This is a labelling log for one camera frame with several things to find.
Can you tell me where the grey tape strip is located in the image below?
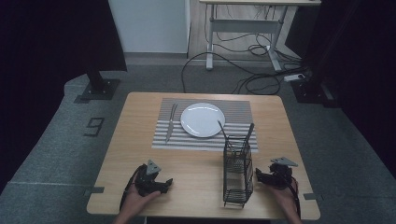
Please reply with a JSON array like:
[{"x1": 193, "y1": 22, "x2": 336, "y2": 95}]
[
  {"x1": 83, "y1": 186, "x2": 106, "y2": 197},
  {"x1": 303, "y1": 192, "x2": 325, "y2": 202}
]

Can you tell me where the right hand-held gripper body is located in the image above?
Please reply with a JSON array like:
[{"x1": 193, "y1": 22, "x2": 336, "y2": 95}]
[{"x1": 267, "y1": 156, "x2": 299, "y2": 190}]

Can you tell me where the thick dark utensil handle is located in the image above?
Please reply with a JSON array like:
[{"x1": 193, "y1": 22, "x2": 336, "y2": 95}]
[{"x1": 245, "y1": 122, "x2": 256, "y2": 143}]

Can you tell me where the tangle of black floor cables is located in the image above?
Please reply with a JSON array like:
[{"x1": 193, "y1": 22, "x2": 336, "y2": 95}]
[{"x1": 204, "y1": 4, "x2": 307, "y2": 74}]

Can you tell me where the silver table knife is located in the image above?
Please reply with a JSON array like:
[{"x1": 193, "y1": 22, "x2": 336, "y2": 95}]
[{"x1": 164, "y1": 103, "x2": 179, "y2": 144}]

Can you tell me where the long black floor cable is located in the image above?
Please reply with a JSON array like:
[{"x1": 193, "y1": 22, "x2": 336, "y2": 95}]
[{"x1": 180, "y1": 50, "x2": 283, "y2": 96}]

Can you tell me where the black stand with base plate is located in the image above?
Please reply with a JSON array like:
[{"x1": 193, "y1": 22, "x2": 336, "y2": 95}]
[
  {"x1": 74, "y1": 63, "x2": 121, "y2": 105},
  {"x1": 290, "y1": 74, "x2": 340, "y2": 109}
]

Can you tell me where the thin dark utensil handle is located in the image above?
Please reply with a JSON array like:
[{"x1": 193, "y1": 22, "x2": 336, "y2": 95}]
[{"x1": 217, "y1": 119, "x2": 231, "y2": 147}]

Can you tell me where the black wire cutlery holder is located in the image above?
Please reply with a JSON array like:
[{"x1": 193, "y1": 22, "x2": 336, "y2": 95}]
[{"x1": 222, "y1": 134, "x2": 254, "y2": 209}]

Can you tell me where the grey striped placemat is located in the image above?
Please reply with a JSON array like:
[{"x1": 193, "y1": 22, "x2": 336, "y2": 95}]
[{"x1": 150, "y1": 97, "x2": 260, "y2": 153}]

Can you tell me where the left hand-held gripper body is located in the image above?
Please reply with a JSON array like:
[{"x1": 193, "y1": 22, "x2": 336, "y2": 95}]
[{"x1": 134, "y1": 159, "x2": 163, "y2": 197}]

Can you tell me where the white power strip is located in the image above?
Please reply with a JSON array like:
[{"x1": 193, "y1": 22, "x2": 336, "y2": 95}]
[{"x1": 282, "y1": 73, "x2": 306, "y2": 83}]

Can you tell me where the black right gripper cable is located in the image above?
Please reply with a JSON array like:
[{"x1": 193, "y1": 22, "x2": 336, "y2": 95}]
[{"x1": 281, "y1": 169, "x2": 302, "y2": 218}]

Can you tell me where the white round plate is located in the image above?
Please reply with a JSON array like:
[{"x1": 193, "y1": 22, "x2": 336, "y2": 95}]
[{"x1": 179, "y1": 102, "x2": 227, "y2": 139}]

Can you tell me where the white cabinet panel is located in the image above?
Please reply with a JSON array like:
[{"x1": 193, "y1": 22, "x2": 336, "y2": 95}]
[{"x1": 107, "y1": 0, "x2": 191, "y2": 54}]

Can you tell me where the black curtain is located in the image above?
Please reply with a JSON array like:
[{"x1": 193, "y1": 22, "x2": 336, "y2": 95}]
[
  {"x1": 284, "y1": 0, "x2": 396, "y2": 180},
  {"x1": 0, "y1": 0, "x2": 128, "y2": 194}
]

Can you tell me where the white desk frame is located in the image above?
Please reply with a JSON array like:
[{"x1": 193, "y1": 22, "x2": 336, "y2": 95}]
[{"x1": 199, "y1": 0, "x2": 322, "y2": 72}]

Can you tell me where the person's left hand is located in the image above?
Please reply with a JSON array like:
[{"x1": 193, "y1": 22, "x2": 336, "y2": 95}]
[{"x1": 120, "y1": 182, "x2": 162, "y2": 217}]

